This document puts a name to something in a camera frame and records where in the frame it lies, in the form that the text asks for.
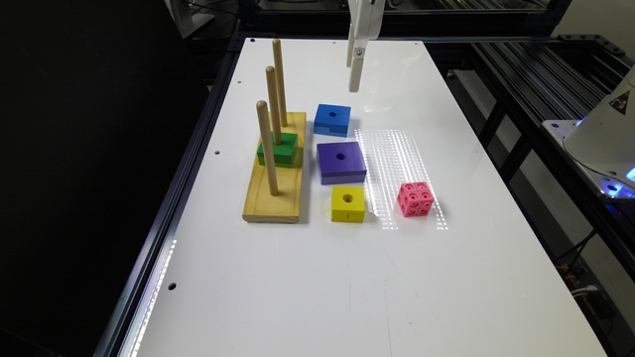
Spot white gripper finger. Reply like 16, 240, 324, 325
348, 47, 365, 92
346, 23, 355, 68

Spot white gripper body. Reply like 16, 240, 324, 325
347, 0, 386, 48

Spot blue block with hole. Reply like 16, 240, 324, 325
314, 104, 351, 137

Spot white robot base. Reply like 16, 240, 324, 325
543, 70, 634, 202

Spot purple block with hole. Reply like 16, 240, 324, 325
317, 142, 367, 185

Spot green block on peg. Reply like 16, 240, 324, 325
273, 133, 298, 168

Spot yellow block with hole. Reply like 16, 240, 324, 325
331, 186, 366, 223

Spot rear wooden peg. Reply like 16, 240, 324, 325
272, 38, 288, 127

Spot wooden peg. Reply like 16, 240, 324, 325
256, 100, 279, 196
266, 65, 282, 146
272, 38, 288, 127

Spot middle wooden peg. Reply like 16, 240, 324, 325
266, 65, 282, 146

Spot front wooden peg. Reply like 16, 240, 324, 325
256, 100, 279, 196

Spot pink cube with holes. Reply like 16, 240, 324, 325
397, 181, 435, 217

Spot wooden peg base board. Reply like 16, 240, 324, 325
242, 112, 307, 224

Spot black aluminium frame rack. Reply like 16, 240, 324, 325
426, 33, 635, 284

